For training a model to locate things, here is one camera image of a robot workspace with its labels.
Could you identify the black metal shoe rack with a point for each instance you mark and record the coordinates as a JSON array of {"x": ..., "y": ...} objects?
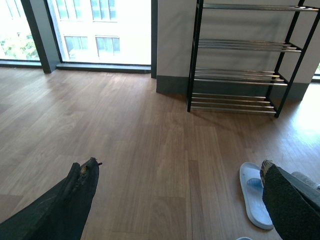
[{"x": 245, "y": 73}]

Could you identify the dark window frame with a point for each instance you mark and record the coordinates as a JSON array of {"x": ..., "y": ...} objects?
[{"x": 116, "y": 36}]

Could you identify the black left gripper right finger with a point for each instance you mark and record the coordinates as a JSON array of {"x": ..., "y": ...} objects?
[{"x": 293, "y": 206}]

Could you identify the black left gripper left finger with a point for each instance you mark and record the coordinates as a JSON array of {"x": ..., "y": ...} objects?
[{"x": 61, "y": 212}]

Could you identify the grey mesh sneaker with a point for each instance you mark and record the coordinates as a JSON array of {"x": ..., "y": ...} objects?
[{"x": 305, "y": 179}]

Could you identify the white blue slide sandal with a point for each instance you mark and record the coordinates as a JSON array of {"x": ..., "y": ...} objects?
[{"x": 252, "y": 189}]

